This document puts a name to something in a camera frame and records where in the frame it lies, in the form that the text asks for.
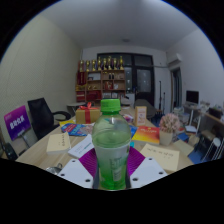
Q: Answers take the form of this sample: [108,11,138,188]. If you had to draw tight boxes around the small round side table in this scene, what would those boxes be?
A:
[65,101,87,116]

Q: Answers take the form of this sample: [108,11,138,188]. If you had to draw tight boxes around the black computer monitor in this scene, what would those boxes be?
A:
[185,90,200,106]

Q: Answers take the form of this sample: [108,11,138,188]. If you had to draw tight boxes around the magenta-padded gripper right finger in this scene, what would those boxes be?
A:
[128,146,169,189]

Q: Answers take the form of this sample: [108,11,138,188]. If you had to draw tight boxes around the orange booklet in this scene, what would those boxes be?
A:
[132,125,161,145]

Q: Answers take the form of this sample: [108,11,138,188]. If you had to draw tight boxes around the purple sign board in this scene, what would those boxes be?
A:
[3,105,32,142]

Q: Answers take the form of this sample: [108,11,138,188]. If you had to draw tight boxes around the black office chair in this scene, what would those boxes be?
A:
[27,97,72,140]

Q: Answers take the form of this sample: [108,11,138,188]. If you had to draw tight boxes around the white air conditioner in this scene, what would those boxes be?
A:
[166,53,184,67]

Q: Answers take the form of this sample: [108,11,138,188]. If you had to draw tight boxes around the white printed booklet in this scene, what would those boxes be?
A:
[67,133,95,159]

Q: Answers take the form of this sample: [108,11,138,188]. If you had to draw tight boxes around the pink flowers in pot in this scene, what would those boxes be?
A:
[158,112,181,146]

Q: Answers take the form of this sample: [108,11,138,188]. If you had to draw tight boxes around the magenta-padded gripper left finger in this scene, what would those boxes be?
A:
[57,147,99,189]

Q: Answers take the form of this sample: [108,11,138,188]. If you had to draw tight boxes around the wooden shelf unit with trophies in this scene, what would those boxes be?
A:
[75,55,127,103]

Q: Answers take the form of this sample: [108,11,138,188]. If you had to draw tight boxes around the green capped drink bottle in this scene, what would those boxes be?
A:
[91,98,132,191]

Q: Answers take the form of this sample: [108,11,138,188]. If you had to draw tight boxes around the yellow gift box red ribbon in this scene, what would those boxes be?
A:
[75,102,102,125]

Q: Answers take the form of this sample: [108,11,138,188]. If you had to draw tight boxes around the small orange standing box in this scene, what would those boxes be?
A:
[134,105,148,127]

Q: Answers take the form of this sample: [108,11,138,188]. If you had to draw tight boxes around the grey office chair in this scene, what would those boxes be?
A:
[133,98,156,119]

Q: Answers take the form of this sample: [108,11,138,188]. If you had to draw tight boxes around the wooden side desk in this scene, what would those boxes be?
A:
[181,103,224,134]

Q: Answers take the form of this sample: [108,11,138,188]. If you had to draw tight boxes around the dark glass door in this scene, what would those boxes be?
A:
[96,52,155,107]

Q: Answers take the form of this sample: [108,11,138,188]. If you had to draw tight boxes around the white round stool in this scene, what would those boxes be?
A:
[203,137,223,161]

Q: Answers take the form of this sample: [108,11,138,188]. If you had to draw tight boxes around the blue colourful booklet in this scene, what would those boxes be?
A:
[60,123,94,137]

